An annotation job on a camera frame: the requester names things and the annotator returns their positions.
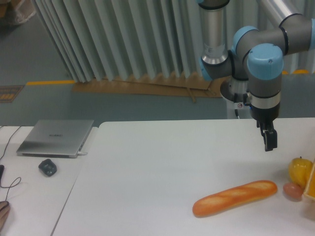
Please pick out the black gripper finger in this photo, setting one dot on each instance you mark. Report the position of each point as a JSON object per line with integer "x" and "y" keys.
{"x": 262, "y": 133}
{"x": 270, "y": 139}

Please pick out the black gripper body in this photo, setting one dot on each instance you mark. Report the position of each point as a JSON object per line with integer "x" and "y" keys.
{"x": 264, "y": 116}

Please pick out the long golden baguette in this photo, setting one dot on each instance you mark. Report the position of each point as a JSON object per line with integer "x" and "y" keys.
{"x": 234, "y": 197}

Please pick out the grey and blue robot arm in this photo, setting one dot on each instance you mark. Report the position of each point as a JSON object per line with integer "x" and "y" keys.
{"x": 255, "y": 62}

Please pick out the yellow bell pepper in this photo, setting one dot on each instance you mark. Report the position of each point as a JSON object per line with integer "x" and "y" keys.
{"x": 299, "y": 170}

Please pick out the brown egg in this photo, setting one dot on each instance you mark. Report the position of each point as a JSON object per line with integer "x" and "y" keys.
{"x": 293, "y": 190}

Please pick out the brown cardboard sheet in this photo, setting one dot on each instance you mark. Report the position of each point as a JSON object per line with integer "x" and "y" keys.
{"x": 193, "y": 87}

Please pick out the white usb plug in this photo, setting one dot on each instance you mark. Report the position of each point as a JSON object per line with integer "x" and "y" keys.
{"x": 82, "y": 153}

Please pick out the white pleated curtain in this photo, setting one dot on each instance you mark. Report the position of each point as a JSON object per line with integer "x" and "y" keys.
{"x": 134, "y": 38}

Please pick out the silver closed laptop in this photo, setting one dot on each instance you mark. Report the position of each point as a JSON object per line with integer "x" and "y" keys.
{"x": 56, "y": 138}

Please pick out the yellow black floor sign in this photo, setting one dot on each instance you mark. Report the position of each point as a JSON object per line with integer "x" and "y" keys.
{"x": 9, "y": 93}

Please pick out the black pen-like device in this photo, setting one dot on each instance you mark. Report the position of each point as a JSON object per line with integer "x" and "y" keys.
{"x": 1, "y": 172}

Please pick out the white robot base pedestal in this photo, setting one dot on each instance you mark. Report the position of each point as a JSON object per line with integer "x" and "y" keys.
{"x": 232, "y": 91}

